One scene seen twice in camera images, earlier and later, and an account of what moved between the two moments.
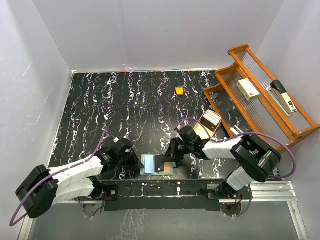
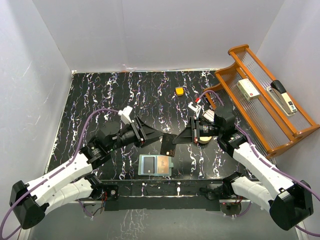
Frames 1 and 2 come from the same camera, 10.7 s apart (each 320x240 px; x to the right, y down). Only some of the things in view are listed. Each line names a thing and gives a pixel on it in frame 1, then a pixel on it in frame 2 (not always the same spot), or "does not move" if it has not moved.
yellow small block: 179,91 does not move
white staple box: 249,91 does not move
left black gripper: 135,163 → 143,133
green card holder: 149,164 does not move
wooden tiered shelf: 249,96 does not move
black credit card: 159,166 → 148,165
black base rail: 171,195 does not move
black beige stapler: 281,96 does not move
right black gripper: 171,154 → 191,134
